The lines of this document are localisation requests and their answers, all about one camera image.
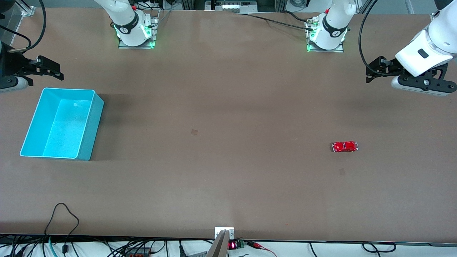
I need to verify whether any red beetle toy car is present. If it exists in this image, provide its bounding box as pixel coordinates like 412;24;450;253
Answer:
332;141;358;153

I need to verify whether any blue plastic box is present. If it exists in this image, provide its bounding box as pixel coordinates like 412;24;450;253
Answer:
20;88;105;161

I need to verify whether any equipment with lit panel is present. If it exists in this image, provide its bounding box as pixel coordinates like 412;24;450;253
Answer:
205;0;258;13

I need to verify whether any dark power strip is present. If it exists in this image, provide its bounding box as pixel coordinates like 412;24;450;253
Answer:
123;246;152;257

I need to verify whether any red clip lead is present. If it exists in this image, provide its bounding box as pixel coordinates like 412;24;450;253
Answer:
246;241;277;257

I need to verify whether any grey aluminium beam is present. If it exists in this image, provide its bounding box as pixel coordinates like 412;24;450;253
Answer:
206;230;229;257

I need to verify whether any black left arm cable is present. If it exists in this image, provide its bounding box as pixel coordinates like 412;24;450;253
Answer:
359;0;397;77

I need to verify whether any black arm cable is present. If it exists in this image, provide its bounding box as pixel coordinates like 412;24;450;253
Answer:
0;0;47;52
359;0;397;77

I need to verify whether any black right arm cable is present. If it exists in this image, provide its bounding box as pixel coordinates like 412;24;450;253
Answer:
0;0;47;52

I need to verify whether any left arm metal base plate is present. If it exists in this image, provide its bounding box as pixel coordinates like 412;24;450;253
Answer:
306;17;345;53

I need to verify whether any aluminium frame profile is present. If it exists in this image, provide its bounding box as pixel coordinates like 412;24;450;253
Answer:
12;0;36;16

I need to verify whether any curved black base cable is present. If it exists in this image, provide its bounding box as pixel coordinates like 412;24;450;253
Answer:
282;10;322;25

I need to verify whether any long black base cable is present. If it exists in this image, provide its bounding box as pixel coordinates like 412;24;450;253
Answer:
236;12;315;32

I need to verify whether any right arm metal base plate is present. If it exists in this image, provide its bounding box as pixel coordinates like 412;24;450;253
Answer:
118;10;160;49

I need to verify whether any aluminium frame post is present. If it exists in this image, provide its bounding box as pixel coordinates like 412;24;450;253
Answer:
181;0;206;11
257;0;288;13

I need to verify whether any thin black looped cable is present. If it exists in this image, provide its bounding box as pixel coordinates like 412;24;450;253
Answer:
45;203;80;256

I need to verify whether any black coiled cable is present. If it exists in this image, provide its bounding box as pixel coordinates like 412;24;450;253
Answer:
362;242;397;253

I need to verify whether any white metal bracket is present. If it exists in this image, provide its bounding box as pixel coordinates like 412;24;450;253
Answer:
215;227;235;240

